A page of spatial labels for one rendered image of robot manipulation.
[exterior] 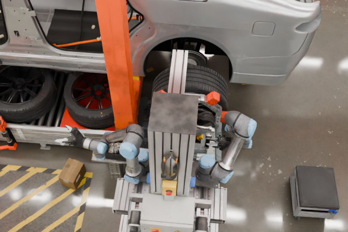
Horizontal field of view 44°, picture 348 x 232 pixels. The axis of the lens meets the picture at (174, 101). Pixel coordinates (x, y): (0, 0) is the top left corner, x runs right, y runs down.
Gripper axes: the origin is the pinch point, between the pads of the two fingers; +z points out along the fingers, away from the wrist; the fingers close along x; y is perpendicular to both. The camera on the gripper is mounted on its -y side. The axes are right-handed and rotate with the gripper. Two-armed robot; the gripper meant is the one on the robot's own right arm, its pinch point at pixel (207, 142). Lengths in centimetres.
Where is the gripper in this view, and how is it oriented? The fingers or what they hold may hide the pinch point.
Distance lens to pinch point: 358.2
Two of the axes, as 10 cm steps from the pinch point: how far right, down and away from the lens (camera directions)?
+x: -0.7, 8.2, -5.7
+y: 0.2, -5.7, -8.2
